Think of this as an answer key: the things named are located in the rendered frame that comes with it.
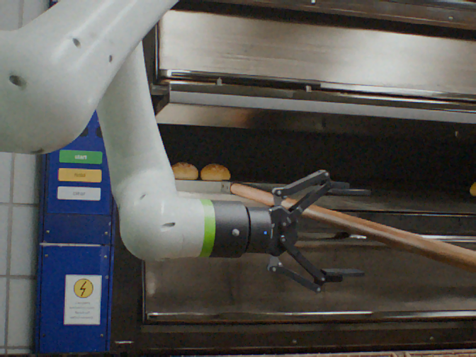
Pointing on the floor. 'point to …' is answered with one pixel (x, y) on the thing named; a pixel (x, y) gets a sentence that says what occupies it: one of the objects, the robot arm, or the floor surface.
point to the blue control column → (81, 343)
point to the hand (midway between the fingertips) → (358, 232)
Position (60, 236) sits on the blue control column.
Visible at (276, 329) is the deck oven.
